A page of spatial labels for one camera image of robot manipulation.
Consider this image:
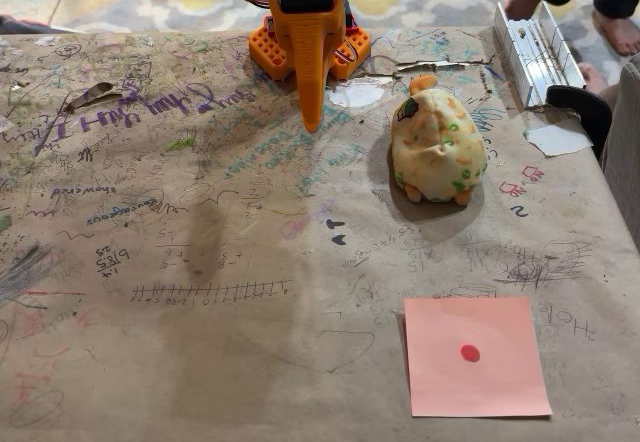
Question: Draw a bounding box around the black chair armrest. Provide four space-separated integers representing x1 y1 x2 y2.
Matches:
545 85 614 159

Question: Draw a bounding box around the pink square paper note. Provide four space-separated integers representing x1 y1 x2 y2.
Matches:
403 296 554 419

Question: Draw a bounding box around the white paper scrap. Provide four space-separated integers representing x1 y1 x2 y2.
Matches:
523 124 594 158

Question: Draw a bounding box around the cream spotted plush toy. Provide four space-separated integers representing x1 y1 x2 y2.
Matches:
388 74 489 207

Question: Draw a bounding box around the grey yellow patterned rug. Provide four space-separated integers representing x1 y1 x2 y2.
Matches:
49 0 640 71

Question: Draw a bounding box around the aluminium channel rail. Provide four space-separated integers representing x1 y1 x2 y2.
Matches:
493 1 586 110

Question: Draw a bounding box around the scribbled brown paper table cover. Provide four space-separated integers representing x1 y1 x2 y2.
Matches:
0 25 640 442

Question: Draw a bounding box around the grey upholstered chair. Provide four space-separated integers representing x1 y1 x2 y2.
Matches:
601 53 640 246

